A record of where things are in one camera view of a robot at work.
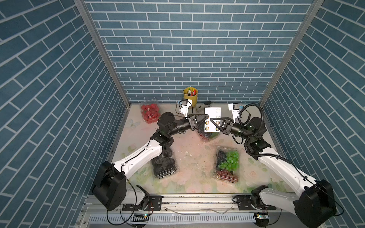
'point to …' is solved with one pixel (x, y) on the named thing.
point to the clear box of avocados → (164, 166)
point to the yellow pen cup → (191, 93)
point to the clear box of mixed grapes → (227, 164)
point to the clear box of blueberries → (206, 136)
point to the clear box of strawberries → (150, 110)
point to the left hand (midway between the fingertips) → (211, 120)
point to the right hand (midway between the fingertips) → (213, 122)
